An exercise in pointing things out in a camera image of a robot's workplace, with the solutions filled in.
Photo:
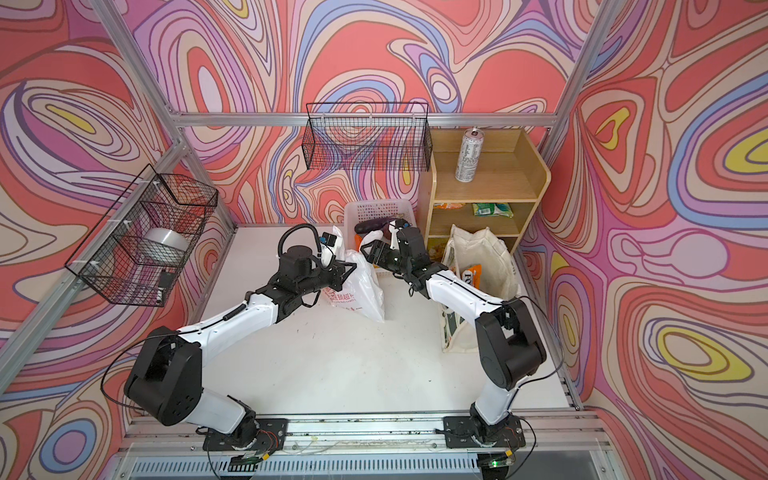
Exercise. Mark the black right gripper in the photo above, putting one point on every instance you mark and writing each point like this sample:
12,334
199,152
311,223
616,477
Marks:
380,249

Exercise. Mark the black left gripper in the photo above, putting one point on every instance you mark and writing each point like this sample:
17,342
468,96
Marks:
337,274

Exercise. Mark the white plastic grocery bag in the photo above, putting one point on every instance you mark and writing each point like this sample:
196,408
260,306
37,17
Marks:
360,292

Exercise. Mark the cream canvas tote bag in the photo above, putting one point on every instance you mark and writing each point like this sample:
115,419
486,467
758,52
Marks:
483,261

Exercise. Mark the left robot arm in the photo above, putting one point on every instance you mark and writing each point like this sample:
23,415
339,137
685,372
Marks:
166,377

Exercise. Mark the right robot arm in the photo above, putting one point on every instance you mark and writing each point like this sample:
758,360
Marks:
510,348

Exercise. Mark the purple toy eggplant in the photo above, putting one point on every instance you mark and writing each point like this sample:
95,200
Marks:
367,226

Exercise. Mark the white plastic perforated basket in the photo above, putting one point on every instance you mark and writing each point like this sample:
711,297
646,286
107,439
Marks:
360,211

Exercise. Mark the yellow corn chips bag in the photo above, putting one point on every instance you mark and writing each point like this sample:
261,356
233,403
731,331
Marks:
436,247

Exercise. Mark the green snack bag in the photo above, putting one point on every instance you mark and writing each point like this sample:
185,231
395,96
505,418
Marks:
492,210

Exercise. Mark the wooden shelf unit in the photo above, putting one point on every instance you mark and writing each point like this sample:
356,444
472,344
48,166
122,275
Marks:
510,170

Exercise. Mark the silver drink can back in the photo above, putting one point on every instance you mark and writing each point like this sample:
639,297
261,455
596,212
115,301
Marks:
469,154

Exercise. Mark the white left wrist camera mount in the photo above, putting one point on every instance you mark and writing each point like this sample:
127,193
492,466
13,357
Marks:
332,246

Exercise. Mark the black wire basket back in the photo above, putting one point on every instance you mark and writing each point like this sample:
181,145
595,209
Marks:
367,136

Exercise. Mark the black wire basket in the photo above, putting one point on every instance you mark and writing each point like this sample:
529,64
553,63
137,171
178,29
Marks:
367,136
160,219

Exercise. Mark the black wire basket left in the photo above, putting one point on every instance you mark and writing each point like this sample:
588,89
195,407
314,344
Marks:
160,219

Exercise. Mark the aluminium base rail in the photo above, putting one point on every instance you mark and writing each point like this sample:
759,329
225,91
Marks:
544,445

